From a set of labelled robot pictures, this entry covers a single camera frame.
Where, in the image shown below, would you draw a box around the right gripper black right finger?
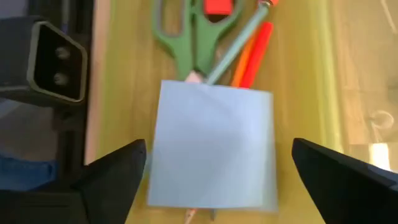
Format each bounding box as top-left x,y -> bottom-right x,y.
291,138 -> 398,224

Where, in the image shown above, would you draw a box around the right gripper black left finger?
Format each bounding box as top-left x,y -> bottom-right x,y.
0,138 -> 147,224

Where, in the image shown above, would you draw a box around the yellow-green translucent pencil box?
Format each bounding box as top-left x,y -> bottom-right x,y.
95,0 -> 398,224

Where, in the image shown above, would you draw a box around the light blue sticky note pad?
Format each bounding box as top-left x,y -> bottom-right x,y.
146,79 -> 279,213

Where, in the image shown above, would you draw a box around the green-handled scissors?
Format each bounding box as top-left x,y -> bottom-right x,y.
151,0 -> 245,223

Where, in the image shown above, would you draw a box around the orange marker pen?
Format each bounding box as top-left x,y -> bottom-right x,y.
231,21 -> 275,90

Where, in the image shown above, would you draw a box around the blue pencil with orange eraser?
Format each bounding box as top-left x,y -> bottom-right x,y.
205,0 -> 280,85

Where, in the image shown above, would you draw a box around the red eraser block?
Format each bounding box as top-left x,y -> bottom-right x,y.
203,0 -> 234,16

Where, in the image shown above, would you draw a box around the blue fabric item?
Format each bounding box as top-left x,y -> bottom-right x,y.
0,154 -> 58,191

